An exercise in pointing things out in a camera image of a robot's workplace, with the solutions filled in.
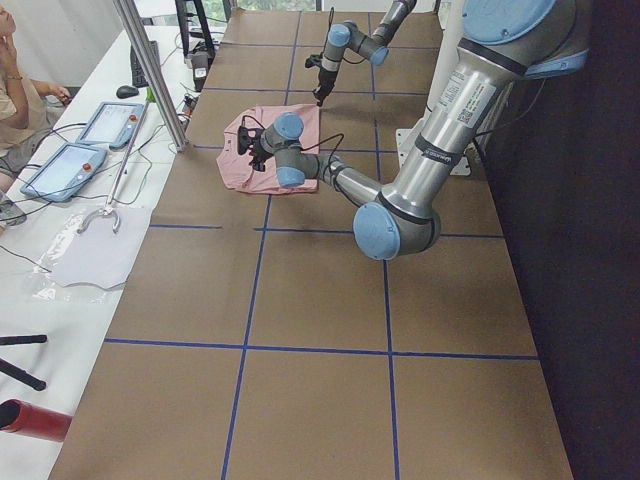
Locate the metal reacher grabber tool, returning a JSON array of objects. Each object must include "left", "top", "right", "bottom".
[{"left": 77, "top": 87, "right": 155, "bottom": 234}]

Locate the seated person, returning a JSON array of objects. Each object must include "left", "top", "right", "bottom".
[{"left": 0, "top": 0, "right": 71, "bottom": 229}]

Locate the red cylinder tube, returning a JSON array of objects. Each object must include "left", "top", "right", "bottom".
[{"left": 1, "top": 399, "right": 73, "bottom": 442}]

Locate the teach pendant tablet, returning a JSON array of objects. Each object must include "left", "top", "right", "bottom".
[
  {"left": 20, "top": 143, "right": 107, "bottom": 203},
  {"left": 76, "top": 102, "right": 144, "bottom": 150}
]

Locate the black stool frame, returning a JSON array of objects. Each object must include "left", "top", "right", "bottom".
[{"left": 174, "top": 0, "right": 219, "bottom": 57}]

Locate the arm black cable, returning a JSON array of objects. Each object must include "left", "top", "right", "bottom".
[{"left": 240, "top": 114, "right": 346, "bottom": 191}]

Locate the white paper sheet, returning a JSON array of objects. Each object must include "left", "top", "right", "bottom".
[{"left": 51, "top": 208, "right": 152, "bottom": 289}]

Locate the clear plastic bag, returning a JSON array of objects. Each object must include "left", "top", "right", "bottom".
[{"left": 25, "top": 204, "right": 152, "bottom": 301}]

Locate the near teach pendant tablet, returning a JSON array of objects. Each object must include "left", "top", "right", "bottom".
[{"left": 20, "top": 143, "right": 107, "bottom": 203}]

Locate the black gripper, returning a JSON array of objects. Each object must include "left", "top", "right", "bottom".
[
  {"left": 249, "top": 138, "right": 273, "bottom": 172},
  {"left": 313, "top": 69, "right": 336, "bottom": 106}
]

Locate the black power adapter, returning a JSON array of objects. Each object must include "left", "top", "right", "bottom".
[{"left": 185, "top": 51, "right": 210, "bottom": 92}]

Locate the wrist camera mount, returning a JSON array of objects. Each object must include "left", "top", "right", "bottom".
[
  {"left": 237, "top": 125, "right": 263, "bottom": 156},
  {"left": 305, "top": 54, "right": 323, "bottom": 69}
]

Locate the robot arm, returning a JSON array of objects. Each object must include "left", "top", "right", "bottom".
[
  {"left": 237, "top": 0, "right": 592, "bottom": 260},
  {"left": 305, "top": 0, "right": 416, "bottom": 107}
]

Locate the far teach pendant tablet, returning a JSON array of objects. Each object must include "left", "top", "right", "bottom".
[{"left": 76, "top": 102, "right": 144, "bottom": 150}]

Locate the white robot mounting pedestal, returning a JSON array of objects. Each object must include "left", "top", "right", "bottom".
[{"left": 396, "top": 1, "right": 464, "bottom": 167}]

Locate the aluminium frame post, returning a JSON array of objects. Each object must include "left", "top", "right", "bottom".
[{"left": 113, "top": 0, "right": 187, "bottom": 152}]

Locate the brown paper table cover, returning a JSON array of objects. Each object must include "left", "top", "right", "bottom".
[{"left": 52, "top": 11, "right": 571, "bottom": 479}]

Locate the black computer mouse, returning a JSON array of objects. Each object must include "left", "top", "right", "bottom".
[{"left": 116, "top": 85, "right": 139, "bottom": 99}]

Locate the pink Snoopy t-shirt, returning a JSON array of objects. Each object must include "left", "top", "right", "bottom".
[{"left": 216, "top": 104, "right": 320, "bottom": 195}]

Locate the black keyboard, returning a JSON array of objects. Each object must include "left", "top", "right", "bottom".
[{"left": 129, "top": 39, "right": 160, "bottom": 89}]

